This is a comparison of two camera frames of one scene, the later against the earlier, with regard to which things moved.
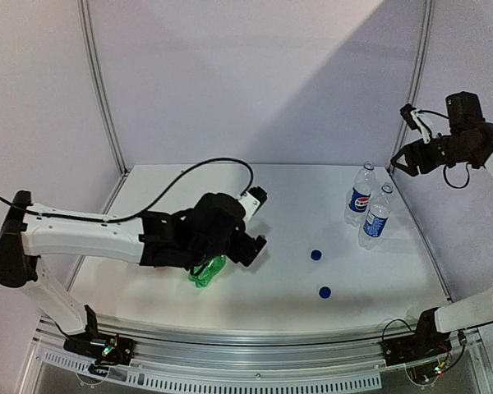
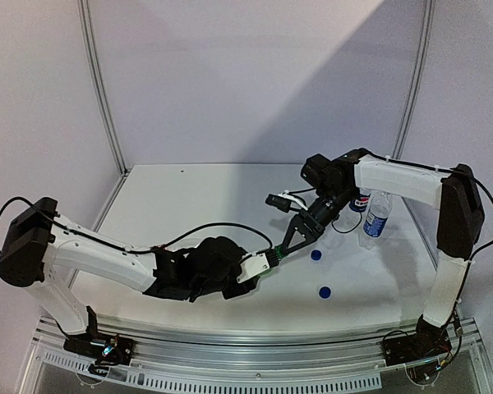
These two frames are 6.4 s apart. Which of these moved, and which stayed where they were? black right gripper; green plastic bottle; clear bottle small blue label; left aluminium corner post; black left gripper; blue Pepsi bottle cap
Moved: black right gripper; green plastic bottle; black left gripper
Stayed: left aluminium corner post; clear bottle small blue label; blue Pepsi bottle cap
